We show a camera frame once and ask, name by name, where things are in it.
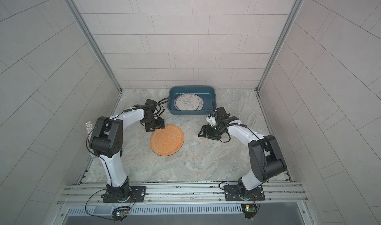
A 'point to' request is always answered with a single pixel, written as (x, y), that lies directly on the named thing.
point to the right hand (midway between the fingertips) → (203, 135)
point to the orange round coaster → (166, 141)
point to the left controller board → (119, 215)
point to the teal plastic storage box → (207, 92)
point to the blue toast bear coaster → (201, 103)
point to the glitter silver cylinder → (89, 127)
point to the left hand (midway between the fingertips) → (163, 126)
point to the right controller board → (250, 210)
